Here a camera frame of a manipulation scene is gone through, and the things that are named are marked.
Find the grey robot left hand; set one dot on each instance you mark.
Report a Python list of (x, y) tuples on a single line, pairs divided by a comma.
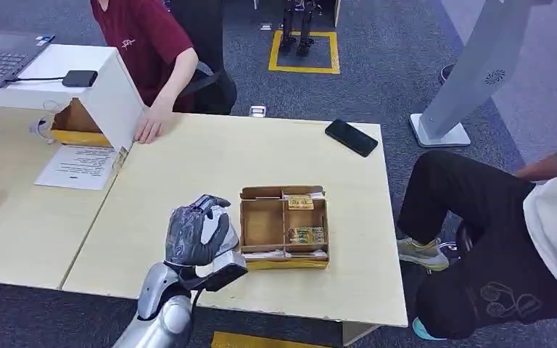
[(189, 235)]

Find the person's left hand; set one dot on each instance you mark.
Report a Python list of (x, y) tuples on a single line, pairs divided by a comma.
[(152, 122)]

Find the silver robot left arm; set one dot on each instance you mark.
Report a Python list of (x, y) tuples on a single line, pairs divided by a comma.
[(163, 312)]

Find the small card beside paper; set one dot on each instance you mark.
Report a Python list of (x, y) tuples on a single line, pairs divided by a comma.
[(120, 158)]

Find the white desk riser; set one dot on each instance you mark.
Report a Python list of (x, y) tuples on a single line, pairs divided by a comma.
[(110, 91)]

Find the wooden compartment box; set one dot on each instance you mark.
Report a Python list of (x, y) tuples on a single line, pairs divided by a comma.
[(264, 225)]

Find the brown yellow cardboard box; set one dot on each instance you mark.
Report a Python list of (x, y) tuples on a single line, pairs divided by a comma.
[(74, 127)]

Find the person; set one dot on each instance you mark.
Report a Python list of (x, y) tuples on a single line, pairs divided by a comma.
[(466, 201), (144, 43)]

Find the black power adapter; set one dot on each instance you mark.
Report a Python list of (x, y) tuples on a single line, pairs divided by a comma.
[(80, 78)]

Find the black office chair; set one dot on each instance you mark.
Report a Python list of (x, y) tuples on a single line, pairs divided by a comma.
[(211, 57)]

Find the white printed paper sheet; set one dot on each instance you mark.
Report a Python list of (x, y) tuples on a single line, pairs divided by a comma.
[(76, 168)]

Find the long white card stack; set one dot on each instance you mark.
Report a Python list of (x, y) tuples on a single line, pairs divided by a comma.
[(283, 255)]

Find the silver floor socket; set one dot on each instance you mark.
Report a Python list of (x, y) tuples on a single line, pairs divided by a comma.
[(258, 111)]

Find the small yellow printed card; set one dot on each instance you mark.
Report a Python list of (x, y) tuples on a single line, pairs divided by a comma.
[(301, 202)]

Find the wide yellow printed card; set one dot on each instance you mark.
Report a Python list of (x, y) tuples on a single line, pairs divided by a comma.
[(306, 235)]

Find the short white card stack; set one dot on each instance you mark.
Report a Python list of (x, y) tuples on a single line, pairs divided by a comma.
[(317, 195)]

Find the small white floor plate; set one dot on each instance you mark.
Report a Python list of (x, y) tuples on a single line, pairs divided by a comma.
[(266, 27)]

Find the green sneaker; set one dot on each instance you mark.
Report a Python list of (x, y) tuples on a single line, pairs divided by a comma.
[(420, 253)]

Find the white kiosk stand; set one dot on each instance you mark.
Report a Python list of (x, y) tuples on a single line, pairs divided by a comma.
[(470, 67)]

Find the black robot legs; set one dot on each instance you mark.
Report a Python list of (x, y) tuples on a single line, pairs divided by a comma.
[(302, 26)]

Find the black smartphone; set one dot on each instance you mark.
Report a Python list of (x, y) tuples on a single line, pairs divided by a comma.
[(351, 138)]

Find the teal soled sneaker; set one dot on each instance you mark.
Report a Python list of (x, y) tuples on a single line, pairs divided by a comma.
[(425, 332)]

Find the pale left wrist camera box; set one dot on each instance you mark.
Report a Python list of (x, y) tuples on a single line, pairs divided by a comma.
[(228, 271)]

